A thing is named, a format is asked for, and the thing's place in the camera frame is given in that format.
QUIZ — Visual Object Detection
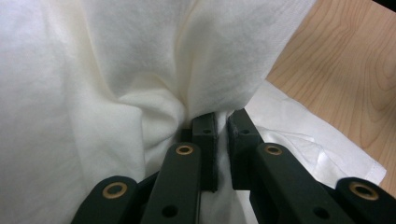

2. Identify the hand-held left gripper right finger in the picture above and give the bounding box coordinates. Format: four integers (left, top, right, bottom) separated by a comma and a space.
226, 107, 265, 191

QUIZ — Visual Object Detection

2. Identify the white tiered skirt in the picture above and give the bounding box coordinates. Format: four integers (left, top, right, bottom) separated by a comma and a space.
0, 0, 388, 224

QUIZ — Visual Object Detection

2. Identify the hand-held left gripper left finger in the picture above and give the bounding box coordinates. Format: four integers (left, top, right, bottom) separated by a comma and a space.
181, 112, 219, 193

